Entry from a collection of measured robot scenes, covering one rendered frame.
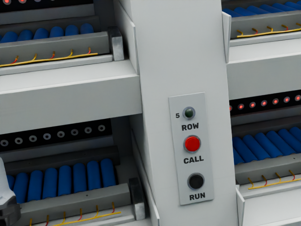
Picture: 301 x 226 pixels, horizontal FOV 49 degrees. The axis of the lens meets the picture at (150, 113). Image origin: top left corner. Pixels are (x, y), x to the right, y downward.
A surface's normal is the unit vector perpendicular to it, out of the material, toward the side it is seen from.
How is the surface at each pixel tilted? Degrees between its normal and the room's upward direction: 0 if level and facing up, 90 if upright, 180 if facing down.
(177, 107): 90
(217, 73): 90
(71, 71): 19
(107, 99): 109
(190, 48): 90
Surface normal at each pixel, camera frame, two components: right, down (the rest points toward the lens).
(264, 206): -0.06, -0.87
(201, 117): 0.17, 0.15
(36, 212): 0.22, 0.46
